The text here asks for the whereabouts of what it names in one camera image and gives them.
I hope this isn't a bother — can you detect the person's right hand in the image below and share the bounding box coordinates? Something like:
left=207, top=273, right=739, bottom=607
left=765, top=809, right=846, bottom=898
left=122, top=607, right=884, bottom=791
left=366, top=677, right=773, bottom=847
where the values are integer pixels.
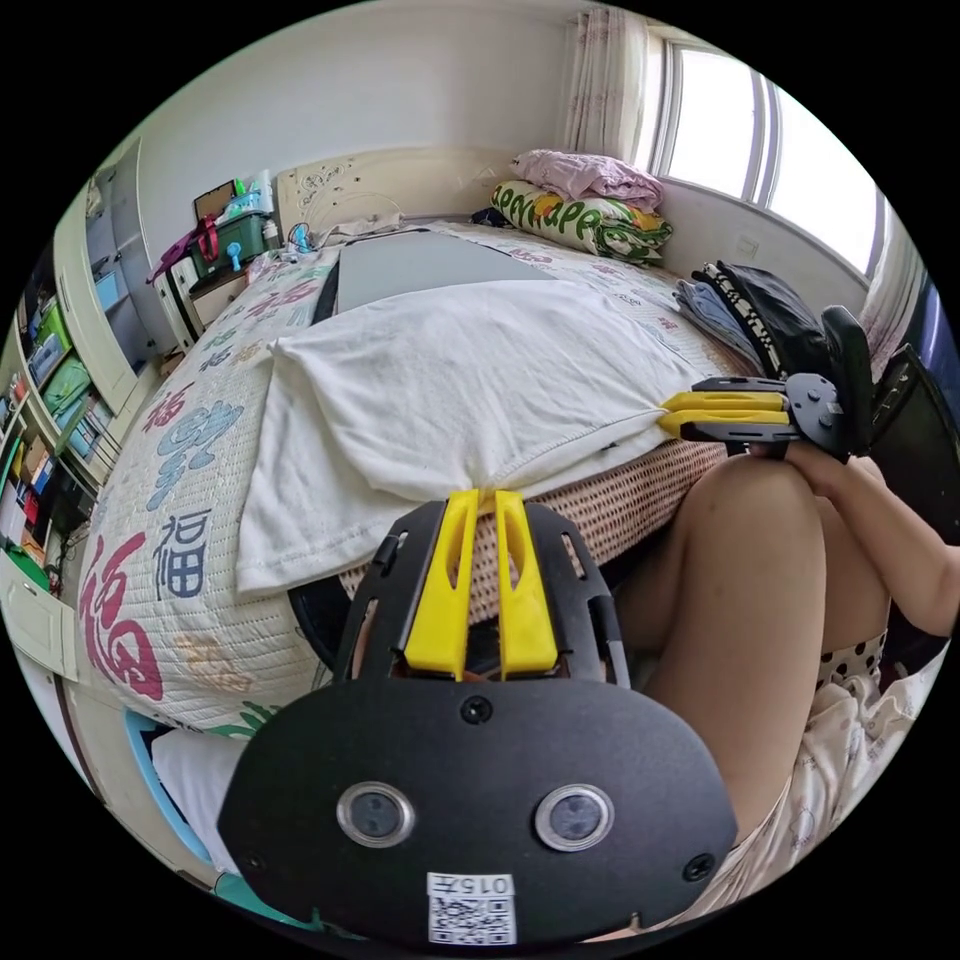
left=752, top=439, right=888, bottom=505

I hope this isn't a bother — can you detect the cream cupboard with shelves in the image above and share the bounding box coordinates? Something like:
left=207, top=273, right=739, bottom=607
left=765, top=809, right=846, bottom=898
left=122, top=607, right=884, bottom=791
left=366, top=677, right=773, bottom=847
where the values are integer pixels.
left=0, top=138, right=165, bottom=549

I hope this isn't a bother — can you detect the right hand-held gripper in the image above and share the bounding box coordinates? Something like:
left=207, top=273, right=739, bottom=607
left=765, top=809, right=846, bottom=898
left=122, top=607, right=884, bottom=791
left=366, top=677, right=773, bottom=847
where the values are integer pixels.
left=659, top=371, right=843, bottom=460

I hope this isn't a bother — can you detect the bedside cabinet with boxes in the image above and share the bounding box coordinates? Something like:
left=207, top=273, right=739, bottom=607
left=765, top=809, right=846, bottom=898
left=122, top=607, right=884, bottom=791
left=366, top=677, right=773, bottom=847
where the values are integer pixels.
left=146, top=168, right=285, bottom=355

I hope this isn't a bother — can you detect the person's body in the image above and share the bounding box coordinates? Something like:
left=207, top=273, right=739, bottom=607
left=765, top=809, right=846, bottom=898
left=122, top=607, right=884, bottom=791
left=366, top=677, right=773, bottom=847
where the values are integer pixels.
left=599, top=442, right=960, bottom=945

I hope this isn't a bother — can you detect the window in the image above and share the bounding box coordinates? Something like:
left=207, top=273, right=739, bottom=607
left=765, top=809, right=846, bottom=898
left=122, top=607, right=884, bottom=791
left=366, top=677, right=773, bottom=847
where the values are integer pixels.
left=649, top=35, right=895, bottom=280

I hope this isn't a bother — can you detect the grey flat board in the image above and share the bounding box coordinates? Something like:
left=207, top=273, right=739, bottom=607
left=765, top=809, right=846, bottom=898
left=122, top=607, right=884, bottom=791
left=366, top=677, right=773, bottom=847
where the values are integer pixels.
left=313, top=227, right=561, bottom=325

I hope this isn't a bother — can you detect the green yellow printed rolled blanket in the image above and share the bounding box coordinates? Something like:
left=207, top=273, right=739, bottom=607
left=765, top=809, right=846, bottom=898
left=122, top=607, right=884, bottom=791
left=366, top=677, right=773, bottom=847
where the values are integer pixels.
left=490, top=179, right=674, bottom=268

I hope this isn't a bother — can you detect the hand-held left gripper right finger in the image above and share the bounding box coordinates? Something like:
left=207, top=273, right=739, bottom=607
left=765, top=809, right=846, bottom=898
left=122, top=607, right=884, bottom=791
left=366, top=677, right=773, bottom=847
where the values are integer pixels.
left=492, top=489, right=561, bottom=681

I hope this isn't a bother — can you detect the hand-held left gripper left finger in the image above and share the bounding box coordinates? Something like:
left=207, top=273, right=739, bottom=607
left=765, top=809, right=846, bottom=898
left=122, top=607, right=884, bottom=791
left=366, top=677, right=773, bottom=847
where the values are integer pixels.
left=404, top=488, right=479, bottom=681

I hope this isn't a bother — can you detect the pile of clothes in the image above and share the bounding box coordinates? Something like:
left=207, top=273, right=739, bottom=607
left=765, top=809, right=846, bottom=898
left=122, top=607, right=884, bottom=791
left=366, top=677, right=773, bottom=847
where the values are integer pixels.
left=672, top=258, right=830, bottom=380

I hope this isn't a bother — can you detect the person's right forearm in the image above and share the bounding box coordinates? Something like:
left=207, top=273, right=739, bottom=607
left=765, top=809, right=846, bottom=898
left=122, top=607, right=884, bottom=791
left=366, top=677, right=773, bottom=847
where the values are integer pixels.
left=813, top=458, right=960, bottom=640

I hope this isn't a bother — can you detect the bed with printed quilt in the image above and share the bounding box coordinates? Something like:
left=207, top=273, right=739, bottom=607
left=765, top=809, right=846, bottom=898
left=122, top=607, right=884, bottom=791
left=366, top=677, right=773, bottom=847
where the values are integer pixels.
left=74, top=146, right=755, bottom=742

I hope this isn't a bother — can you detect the pink patterned curtain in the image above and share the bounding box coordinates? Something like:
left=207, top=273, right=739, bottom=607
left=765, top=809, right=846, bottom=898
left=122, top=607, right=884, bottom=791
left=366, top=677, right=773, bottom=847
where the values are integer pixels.
left=563, top=5, right=651, bottom=165

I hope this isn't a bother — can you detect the pink folded blanket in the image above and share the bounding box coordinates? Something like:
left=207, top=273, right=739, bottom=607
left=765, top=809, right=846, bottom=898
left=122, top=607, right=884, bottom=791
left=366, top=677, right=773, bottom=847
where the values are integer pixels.
left=511, top=148, right=666, bottom=217

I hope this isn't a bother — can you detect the white long sleeve shirt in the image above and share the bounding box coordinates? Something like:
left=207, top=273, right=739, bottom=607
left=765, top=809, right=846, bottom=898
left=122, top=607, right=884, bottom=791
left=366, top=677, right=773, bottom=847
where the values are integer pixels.
left=235, top=278, right=712, bottom=598

